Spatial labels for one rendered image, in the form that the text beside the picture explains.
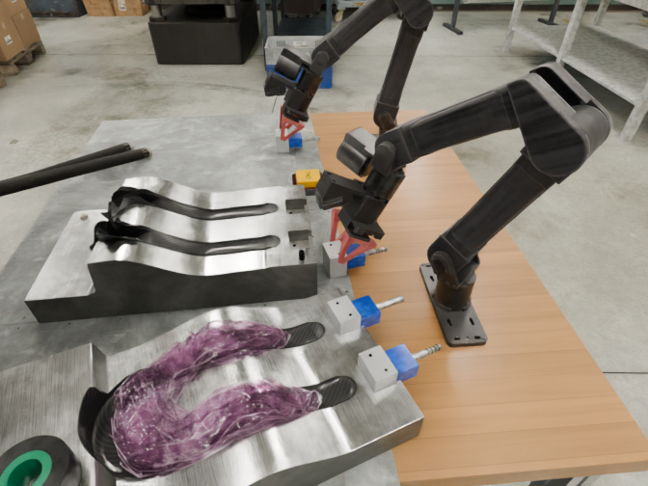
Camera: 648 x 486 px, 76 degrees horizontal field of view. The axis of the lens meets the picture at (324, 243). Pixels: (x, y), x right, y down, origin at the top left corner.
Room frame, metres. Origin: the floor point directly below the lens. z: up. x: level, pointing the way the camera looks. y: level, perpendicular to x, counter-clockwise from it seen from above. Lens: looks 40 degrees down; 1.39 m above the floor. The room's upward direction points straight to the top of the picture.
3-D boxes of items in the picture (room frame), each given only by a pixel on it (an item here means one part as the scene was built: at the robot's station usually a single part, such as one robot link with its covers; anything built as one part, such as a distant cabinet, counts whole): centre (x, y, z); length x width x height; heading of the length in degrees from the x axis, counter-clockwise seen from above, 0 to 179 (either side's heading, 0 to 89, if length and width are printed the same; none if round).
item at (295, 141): (1.14, 0.08, 0.83); 0.13 x 0.05 x 0.05; 98
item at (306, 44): (4.05, 0.22, 0.28); 0.61 x 0.41 x 0.15; 89
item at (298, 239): (0.60, 0.04, 0.87); 0.05 x 0.05 x 0.04; 7
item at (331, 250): (0.62, -0.07, 0.83); 0.13 x 0.05 x 0.05; 106
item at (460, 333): (0.52, -0.24, 0.84); 0.20 x 0.07 x 0.08; 5
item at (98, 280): (0.63, 0.28, 0.87); 0.50 x 0.26 x 0.14; 97
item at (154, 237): (0.62, 0.26, 0.92); 0.35 x 0.16 x 0.09; 97
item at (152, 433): (0.29, 0.15, 0.90); 0.26 x 0.18 x 0.08; 114
